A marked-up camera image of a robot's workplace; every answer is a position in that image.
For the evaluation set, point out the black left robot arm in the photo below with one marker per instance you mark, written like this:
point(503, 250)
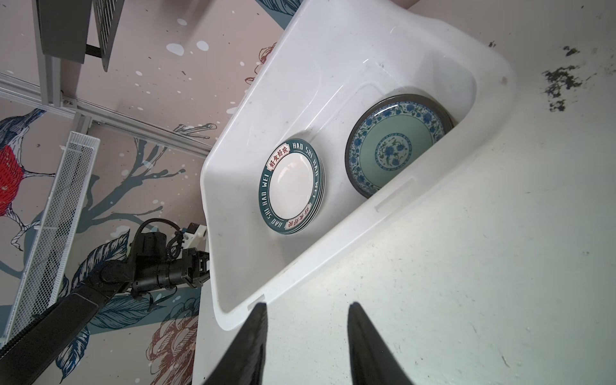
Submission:
point(147, 268)

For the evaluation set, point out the teal patterned small plate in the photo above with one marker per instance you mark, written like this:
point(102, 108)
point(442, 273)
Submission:
point(390, 136)

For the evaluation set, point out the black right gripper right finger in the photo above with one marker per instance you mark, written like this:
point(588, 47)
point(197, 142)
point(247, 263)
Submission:
point(371, 360)

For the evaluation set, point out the white mesh wall shelf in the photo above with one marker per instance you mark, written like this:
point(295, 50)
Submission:
point(44, 272)

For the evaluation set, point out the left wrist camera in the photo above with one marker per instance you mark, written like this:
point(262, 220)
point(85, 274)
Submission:
point(195, 236)

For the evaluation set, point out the large green rimmed plate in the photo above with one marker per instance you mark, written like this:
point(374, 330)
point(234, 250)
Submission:
point(291, 187)

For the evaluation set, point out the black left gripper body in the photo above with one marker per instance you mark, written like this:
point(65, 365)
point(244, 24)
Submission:
point(192, 269)

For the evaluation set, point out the white plastic bin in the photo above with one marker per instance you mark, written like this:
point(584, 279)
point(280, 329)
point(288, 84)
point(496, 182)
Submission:
point(335, 60)

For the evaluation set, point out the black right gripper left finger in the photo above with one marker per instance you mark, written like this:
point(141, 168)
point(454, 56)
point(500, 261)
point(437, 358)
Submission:
point(244, 361)

